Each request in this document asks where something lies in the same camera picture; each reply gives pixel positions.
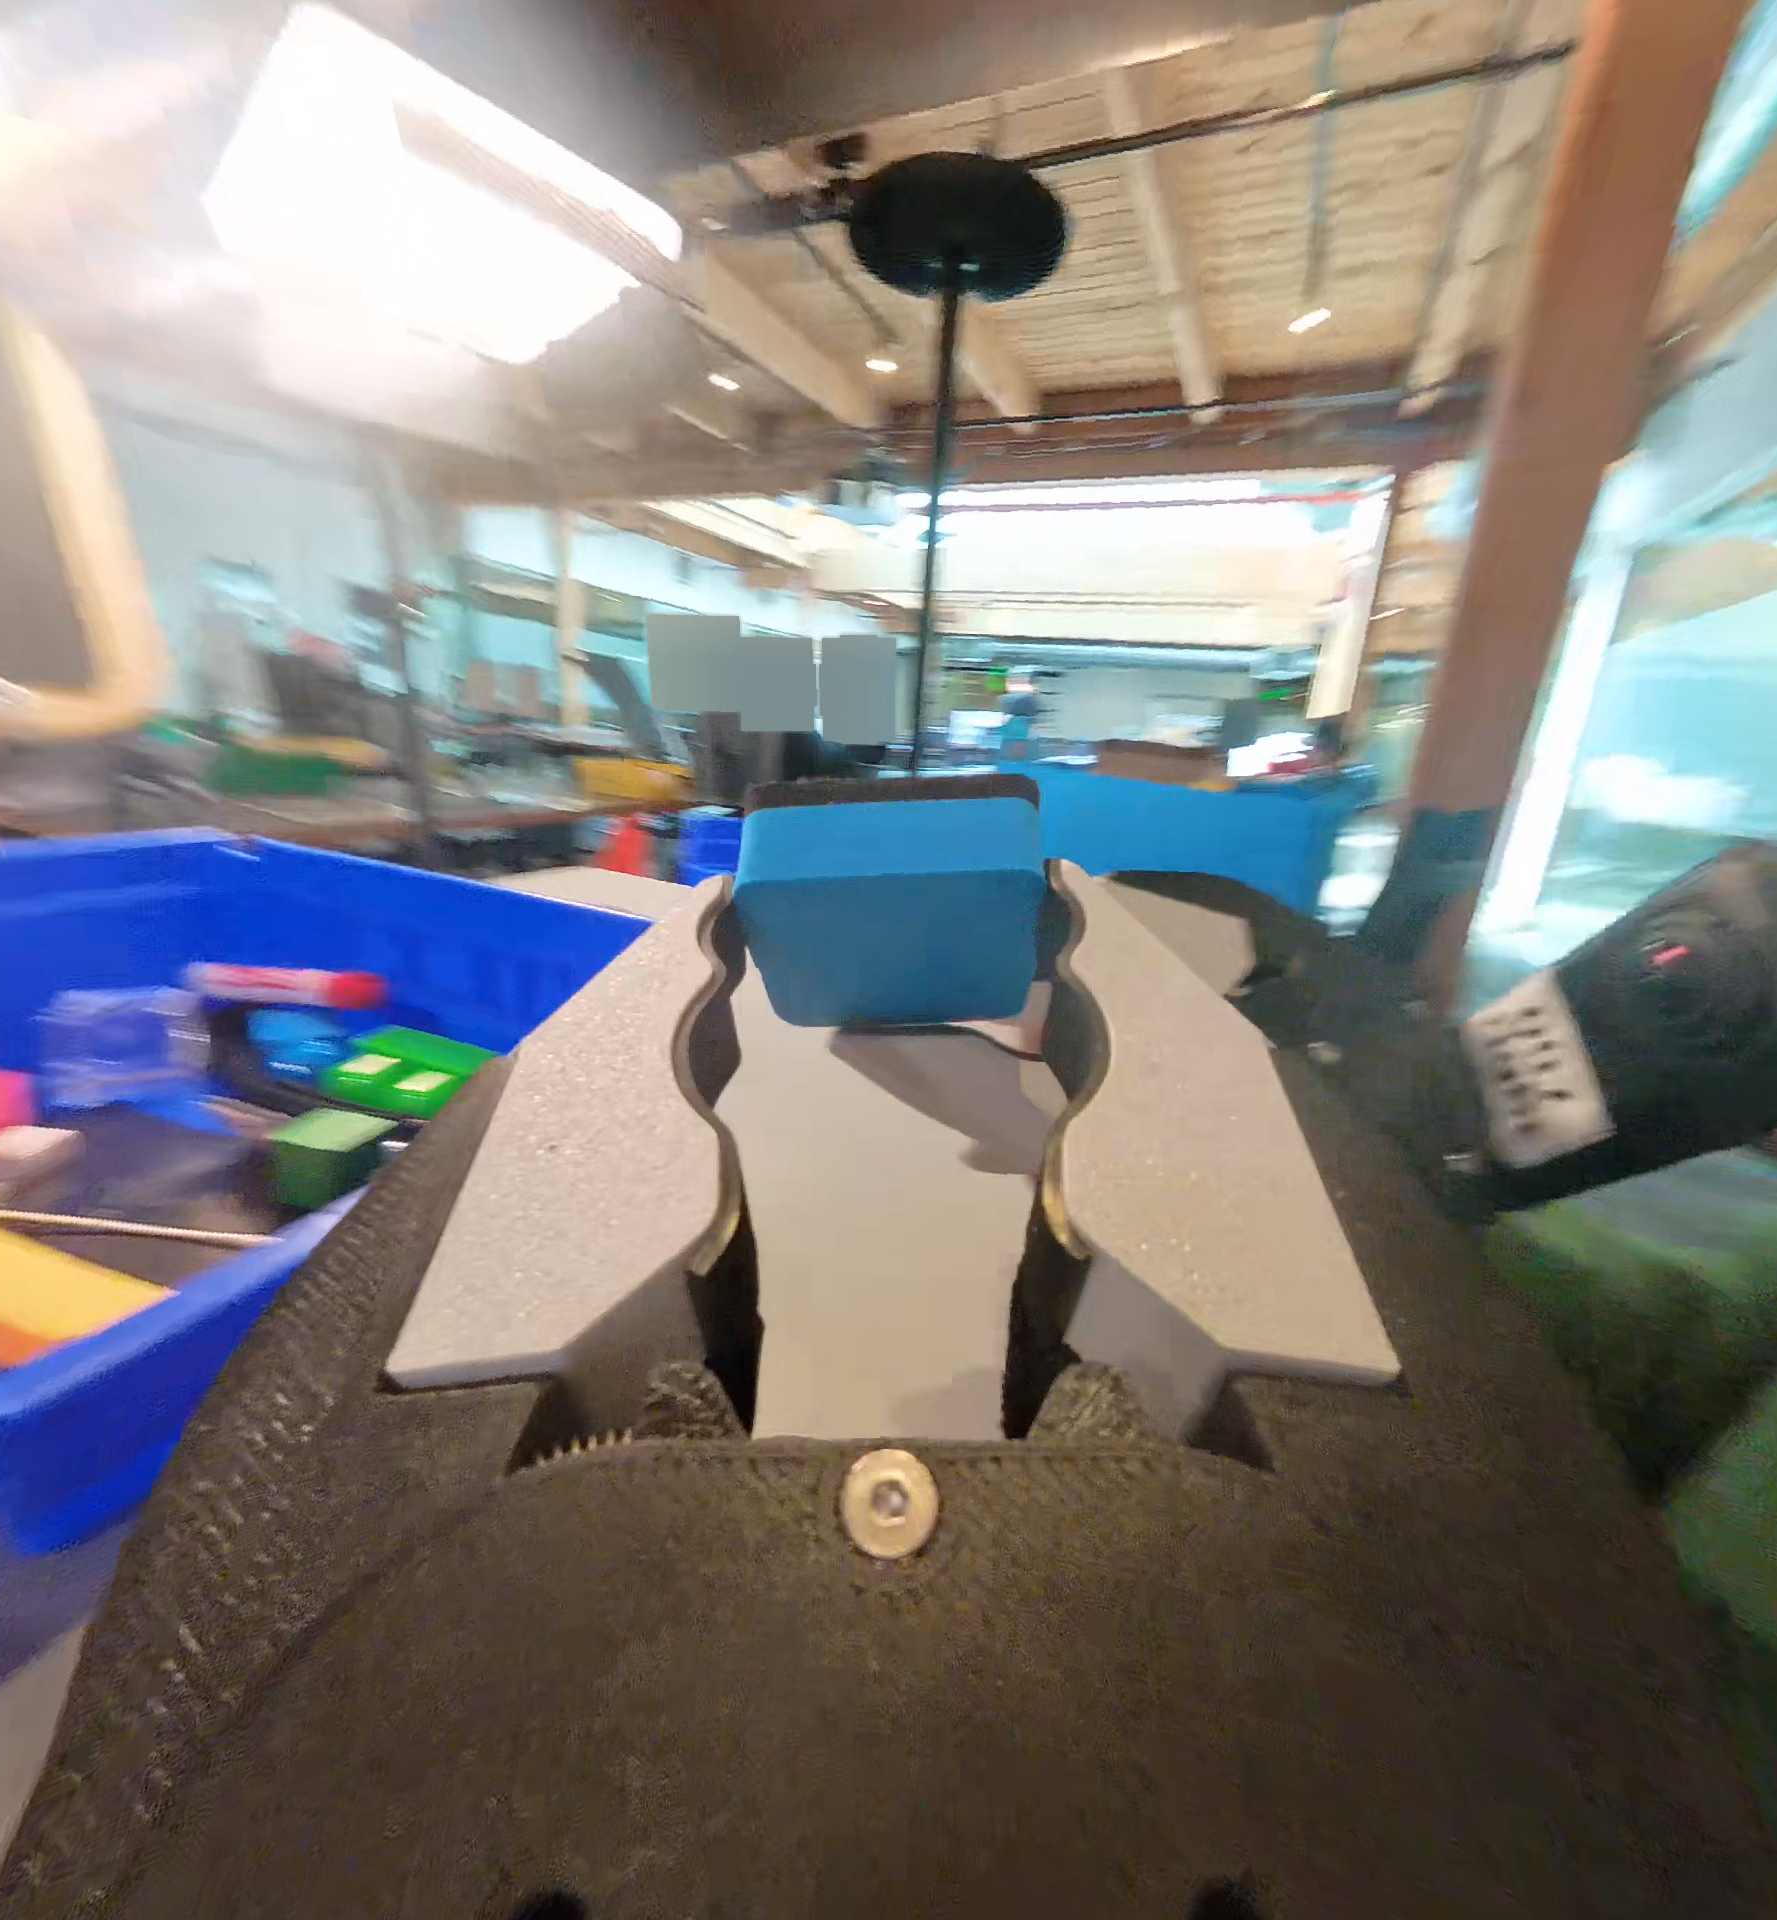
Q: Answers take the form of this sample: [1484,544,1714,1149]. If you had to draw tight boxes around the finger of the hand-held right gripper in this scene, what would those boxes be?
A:
[1098,883,1259,1037]

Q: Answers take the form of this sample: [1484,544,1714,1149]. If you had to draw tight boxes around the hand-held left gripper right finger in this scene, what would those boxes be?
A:
[1045,860,1402,1437]

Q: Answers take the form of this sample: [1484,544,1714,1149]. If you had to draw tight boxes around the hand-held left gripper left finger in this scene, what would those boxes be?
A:
[383,875,761,1427]

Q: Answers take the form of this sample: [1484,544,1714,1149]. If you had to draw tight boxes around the light blue foam block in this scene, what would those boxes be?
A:
[733,778,1049,1032]

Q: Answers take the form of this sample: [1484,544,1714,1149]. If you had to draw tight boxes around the large blue plastic bin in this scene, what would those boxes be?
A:
[0,829,658,1557]

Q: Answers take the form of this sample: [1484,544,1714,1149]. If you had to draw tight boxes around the person's right forearm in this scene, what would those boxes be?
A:
[1481,1118,1777,1503]

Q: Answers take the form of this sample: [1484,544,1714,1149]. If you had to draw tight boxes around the light blue cart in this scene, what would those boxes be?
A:
[1039,762,1381,917]

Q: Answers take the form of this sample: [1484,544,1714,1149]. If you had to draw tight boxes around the green two-stud brick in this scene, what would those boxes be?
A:
[318,1027,498,1122]

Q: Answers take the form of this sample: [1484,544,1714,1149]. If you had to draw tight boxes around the green cube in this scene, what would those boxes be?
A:
[264,1107,397,1212]

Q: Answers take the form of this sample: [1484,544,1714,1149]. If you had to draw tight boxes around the blue stud brick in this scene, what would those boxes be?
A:
[245,1006,359,1076]

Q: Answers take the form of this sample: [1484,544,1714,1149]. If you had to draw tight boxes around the red dry-erase marker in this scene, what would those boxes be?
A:
[183,960,389,1012]

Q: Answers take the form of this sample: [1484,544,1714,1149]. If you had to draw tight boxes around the long wooden table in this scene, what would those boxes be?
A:
[2,779,680,845]

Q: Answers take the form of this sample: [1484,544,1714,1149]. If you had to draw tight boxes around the clear acrylic cube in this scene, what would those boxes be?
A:
[37,986,209,1111]

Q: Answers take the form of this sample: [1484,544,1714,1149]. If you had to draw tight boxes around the green bin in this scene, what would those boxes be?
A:
[206,740,345,799]

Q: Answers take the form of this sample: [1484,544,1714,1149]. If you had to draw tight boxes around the long yellow block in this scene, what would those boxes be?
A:
[0,1207,174,1369]

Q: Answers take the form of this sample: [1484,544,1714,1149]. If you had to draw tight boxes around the metal light stand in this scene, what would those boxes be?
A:
[362,436,448,863]

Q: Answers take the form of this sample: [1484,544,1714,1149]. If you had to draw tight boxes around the black pole round disc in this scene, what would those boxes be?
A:
[845,149,1071,782]

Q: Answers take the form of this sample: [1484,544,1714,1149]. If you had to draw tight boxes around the studio light panel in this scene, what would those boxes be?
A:
[199,0,688,368]

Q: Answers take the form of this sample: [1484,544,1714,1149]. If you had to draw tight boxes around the slim wooden post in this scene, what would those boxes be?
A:
[551,509,592,730]
[1304,479,1415,725]

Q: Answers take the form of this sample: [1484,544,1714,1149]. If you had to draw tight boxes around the white adapter cable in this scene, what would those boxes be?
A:
[0,1125,285,1250]

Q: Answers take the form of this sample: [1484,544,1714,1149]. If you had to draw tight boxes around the thick wooden post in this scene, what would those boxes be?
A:
[1404,0,1753,1006]

